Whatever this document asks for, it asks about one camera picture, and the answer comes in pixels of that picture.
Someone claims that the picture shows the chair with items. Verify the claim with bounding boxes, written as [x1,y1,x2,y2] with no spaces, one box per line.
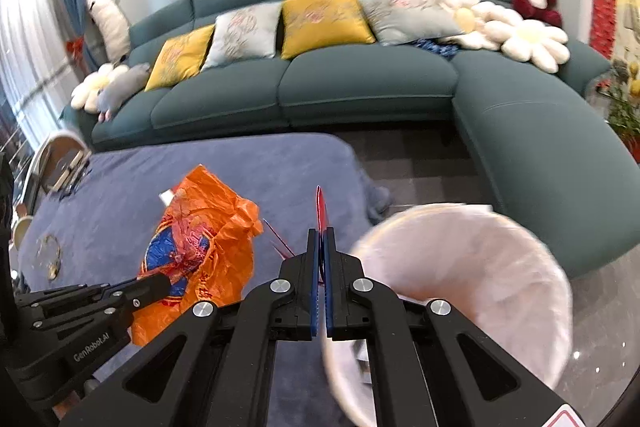
[16,129,90,218]

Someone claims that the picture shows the light grey cushion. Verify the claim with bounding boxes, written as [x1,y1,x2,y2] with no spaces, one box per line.
[359,0,462,46]
[202,1,282,69]

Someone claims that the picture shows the potted plants with orchids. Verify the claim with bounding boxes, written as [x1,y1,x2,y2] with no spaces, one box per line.
[596,58,639,162]

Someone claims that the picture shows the light grey cushion left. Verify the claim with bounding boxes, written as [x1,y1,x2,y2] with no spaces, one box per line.
[202,1,282,69]

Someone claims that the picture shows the white flower pillow left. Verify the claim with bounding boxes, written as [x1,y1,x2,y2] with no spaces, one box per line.
[70,63,129,115]

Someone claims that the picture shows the round wire ornament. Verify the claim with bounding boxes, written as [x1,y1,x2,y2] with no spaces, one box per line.
[34,233,63,282]

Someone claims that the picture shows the blue patterned cloth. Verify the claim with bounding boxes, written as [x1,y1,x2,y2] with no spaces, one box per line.
[410,39,460,61]

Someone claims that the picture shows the yellow cushion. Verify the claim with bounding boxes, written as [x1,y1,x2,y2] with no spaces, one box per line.
[144,25,215,92]
[281,0,375,60]

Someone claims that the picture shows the light grey cushion right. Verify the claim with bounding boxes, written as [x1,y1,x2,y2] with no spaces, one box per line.
[359,0,462,46]

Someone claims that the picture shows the white long plush toy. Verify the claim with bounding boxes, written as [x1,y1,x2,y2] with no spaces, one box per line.
[86,0,131,63]

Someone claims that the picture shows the yellow cushion left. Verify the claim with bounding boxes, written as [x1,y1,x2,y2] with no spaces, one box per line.
[144,25,215,92]

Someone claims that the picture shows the white lined trash bin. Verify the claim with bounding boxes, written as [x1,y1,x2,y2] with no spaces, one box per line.
[321,204,580,426]

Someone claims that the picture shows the red framed wall art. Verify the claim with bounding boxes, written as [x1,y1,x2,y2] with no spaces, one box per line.
[589,0,639,80]

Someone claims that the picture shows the red envelope packet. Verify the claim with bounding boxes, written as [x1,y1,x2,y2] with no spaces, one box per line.
[316,185,329,235]

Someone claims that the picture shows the blue-grey table cloth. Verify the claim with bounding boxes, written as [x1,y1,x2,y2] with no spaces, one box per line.
[16,132,394,427]

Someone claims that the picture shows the orange plastic bag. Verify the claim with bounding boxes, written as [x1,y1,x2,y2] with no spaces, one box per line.
[131,165,262,347]

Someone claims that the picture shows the white flower pillow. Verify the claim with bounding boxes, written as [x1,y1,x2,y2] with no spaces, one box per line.
[483,5,570,74]
[70,63,129,115]
[427,0,507,52]

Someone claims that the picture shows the teal sectional sofa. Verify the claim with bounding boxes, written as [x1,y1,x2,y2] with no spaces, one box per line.
[60,0,640,281]

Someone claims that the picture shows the yellow cushion centre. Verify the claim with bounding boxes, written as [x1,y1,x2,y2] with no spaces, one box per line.
[281,0,375,60]

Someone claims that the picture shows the grey plush toy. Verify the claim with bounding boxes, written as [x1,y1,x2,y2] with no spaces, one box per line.
[96,63,151,122]

